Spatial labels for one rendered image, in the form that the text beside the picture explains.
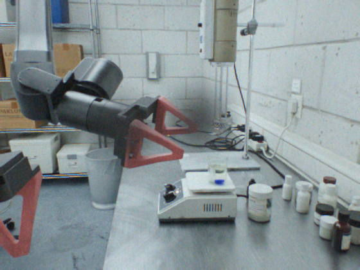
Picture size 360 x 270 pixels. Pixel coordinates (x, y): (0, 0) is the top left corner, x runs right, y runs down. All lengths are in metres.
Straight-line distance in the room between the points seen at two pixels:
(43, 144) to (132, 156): 2.60
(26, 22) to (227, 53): 0.71
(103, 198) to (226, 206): 1.80
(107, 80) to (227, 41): 0.69
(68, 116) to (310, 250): 0.57
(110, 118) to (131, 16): 2.76
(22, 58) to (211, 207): 0.52
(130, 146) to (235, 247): 0.40
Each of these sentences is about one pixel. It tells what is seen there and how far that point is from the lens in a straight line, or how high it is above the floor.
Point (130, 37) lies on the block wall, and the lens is 3.17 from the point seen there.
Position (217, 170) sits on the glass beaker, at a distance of 0.78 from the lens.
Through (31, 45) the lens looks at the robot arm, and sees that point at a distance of 0.57.
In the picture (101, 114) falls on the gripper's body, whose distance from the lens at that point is 0.46.
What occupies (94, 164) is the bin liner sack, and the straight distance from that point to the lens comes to 2.40.
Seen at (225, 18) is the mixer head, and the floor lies 1.28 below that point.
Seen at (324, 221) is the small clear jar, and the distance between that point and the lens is 0.80.
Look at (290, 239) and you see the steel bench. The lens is 0.79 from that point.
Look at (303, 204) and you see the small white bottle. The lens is 0.90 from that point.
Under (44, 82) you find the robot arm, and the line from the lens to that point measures 0.50.
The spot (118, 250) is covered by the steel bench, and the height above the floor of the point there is 0.75.
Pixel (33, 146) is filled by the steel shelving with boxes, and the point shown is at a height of 0.40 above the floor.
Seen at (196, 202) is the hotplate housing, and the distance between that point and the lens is 0.78.
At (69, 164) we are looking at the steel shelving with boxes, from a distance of 2.97.
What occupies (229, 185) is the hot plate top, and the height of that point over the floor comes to 0.84.
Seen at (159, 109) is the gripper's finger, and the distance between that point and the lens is 0.51.
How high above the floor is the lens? 1.15
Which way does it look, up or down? 14 degrees down
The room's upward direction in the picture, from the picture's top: straight up
